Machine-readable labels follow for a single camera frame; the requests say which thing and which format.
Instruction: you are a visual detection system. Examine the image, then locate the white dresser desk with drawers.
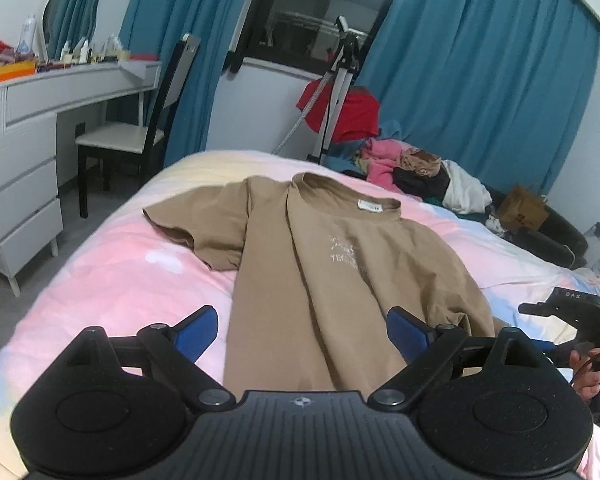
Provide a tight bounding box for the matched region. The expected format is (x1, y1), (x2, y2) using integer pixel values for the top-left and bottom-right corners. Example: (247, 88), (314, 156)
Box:
(0, 61), (161, 296)

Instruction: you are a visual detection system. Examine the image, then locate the tan brown t-shirt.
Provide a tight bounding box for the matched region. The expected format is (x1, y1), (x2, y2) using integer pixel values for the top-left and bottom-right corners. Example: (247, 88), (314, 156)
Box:
(144, 172), (496, 394)

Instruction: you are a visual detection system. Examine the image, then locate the black chair with white seat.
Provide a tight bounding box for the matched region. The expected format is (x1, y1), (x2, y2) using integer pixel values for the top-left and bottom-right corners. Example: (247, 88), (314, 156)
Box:
(76, 34), (200, 219)

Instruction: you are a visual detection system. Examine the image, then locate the pastel tie-dye bed duvet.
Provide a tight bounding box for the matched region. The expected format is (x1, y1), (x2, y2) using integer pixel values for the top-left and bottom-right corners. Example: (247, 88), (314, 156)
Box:
(0, 151), (600, 479)

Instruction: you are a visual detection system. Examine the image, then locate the silver camera tripod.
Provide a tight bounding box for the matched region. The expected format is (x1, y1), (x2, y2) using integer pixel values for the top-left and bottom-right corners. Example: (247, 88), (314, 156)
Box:
(270, 14), (362, 166)

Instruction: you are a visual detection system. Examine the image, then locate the person's right hand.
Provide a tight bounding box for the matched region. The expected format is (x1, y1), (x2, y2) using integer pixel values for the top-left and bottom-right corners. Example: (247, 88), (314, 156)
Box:
(569, 348), (600, 402)

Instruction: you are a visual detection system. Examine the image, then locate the blue curtain left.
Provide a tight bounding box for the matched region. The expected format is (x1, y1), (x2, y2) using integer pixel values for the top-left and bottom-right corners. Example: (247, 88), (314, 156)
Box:
(120, 0), (247, 166)

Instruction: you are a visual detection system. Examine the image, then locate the pile of mixed clothes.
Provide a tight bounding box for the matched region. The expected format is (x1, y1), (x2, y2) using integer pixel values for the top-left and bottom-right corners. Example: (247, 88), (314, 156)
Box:
(332, 130), (505, 236)

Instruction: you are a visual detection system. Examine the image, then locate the blue curtain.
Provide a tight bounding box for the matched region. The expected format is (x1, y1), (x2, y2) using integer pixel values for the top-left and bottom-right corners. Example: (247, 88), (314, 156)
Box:
(120, 0), (247, 166)
(358, 0), (600, 193)

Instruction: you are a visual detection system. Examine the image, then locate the blue curtain right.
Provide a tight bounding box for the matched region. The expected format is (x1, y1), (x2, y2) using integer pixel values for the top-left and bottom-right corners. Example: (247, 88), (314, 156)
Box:
(358, 0), (600, 193)

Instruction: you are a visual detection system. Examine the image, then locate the wavy frame vanity mirror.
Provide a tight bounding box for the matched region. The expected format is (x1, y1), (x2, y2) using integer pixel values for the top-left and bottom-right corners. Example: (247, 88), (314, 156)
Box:
(42, 0), (99, 60)

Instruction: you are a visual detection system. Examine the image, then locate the dark window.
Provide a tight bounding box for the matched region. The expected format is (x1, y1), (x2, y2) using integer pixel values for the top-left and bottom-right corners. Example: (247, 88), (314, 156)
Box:
(223, 0), (393, 75)

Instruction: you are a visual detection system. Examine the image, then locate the brown paper bag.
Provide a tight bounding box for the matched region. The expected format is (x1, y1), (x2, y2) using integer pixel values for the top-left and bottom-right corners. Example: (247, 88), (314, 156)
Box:
(496, 184), (550, 232)

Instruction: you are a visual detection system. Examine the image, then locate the clear plastic bottle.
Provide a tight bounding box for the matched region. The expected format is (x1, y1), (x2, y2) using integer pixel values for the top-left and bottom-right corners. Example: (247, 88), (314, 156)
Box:
(16, 14), (36, 56)

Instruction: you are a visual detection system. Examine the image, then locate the orange box on dresser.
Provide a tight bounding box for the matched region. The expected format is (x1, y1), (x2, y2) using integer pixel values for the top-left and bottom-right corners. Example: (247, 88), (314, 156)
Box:
(0, 60), (36, 82)

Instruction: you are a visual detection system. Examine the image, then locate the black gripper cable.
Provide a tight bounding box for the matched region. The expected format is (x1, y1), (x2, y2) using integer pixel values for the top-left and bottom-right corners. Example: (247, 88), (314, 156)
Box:
(569, 342), (600, 391)

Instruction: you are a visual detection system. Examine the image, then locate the red garment on tripod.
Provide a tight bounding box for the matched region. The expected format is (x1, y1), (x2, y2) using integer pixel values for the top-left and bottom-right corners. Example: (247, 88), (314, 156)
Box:
(306, 84), (380, 143)

